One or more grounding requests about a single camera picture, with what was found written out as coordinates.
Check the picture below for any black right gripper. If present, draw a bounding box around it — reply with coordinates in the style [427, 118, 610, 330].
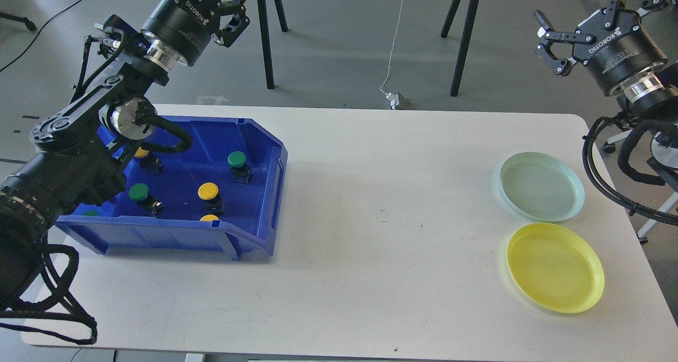
[534, 0, 669, 97]

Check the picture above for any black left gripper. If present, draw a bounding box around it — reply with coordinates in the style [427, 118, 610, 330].
[142, 0, 250, 66]

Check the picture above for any yellow push button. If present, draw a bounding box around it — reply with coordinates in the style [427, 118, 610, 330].
[134, 147, 163, 175]
[197, 182, 224, 215]
[200, 214, 220, 222]

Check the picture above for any green push button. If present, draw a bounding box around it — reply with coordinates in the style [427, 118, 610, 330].
[127, 183, 163, 216]
[227, 151, 253, 185]

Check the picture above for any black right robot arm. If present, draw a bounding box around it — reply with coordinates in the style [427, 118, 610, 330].
[534, 0, 676, 225]

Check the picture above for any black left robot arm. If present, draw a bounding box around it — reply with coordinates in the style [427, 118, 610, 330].
[2, 0, 249, 345]

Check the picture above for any yellow push button back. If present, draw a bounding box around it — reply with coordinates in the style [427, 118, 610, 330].
[134, 147, 163, 175]

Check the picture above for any light green plastic plate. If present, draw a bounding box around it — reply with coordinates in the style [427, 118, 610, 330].
[498, 152, 585, 223]

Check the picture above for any yellow push button front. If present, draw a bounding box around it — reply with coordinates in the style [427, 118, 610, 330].
[200, 214, 220, 222]

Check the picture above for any yellow plastic plate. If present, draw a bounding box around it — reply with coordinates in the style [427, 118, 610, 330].
[506, 223, 605, 314]

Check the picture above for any black tripod left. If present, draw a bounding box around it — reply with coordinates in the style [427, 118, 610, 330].
[257, 0, 289, 90]

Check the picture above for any black tripod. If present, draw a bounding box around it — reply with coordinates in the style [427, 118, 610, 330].
[257, 0, 289, 90]
[439, 0, 480, 97]

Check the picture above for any black tripod right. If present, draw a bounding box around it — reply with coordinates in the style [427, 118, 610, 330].
[439, 0, 480, 97]

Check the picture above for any blue plastic storage bin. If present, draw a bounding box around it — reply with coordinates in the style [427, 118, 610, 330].
[56, 116, 288, 260]

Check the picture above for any white cable with plug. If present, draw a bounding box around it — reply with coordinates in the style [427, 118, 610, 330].
[379, 0, 409, 110]

